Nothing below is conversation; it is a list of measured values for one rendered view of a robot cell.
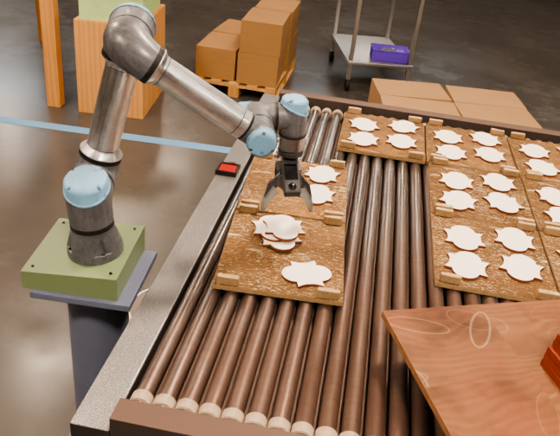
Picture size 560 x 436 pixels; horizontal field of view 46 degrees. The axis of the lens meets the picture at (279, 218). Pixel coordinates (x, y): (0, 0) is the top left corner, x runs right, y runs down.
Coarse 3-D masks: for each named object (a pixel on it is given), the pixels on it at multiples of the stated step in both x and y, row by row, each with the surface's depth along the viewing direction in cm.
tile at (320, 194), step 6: (312, 186) 226; (318, 186) 226; (324, 186) 227; (312, 192) 222; (318, 192) 222; (324, 192) 223; (330, 192) 223; (312, 198) 218; (318, 198) 219; (324, 198) 219; (330, 198) 220; (318, 204) 216
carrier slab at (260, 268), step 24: (240, 216) 205; (240, 240) 193; (312, 240) 197; (336, 240) 198; (240, 264) 183; (264, 264) 184; (288, 264) 185; (336, 264) 188; (216, 288) 174; (240, 288) 174; (264, 288) 174; (288, 288) 175; (312, 288) 176; (336, 288) 177
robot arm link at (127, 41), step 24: (120, 24) 151; (144, 24) 154; (120, 48) 150; (144, 48) 150; (144, 72) 151; (168, 72) 153; (192, 96) 156; (216, 96) 159; (216, 120) 161; (240, 120) 161; (264, 120) 167; (264, 144) 163
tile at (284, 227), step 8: (280, 216) 200; (288, 216) 201; (272, 224) 196; (280, 224) 196; (288, 224) 197; (296, 224) 197; (272, 232) 192; (280, 232) 192; (288, 232) 193; (296, 232) 193; (304, 232) 194; (288, 240) 190
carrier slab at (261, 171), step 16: (256, 160) 242; (272, 160) 243; (256, 176) 230; (272, 176) 231; (304, 176) 234; (256, 192) 220; (336, 192) 226; (272, 208) 212; (288, 208) 213; (304, 208) 214; (320, 208) 215; (336, 208) 216
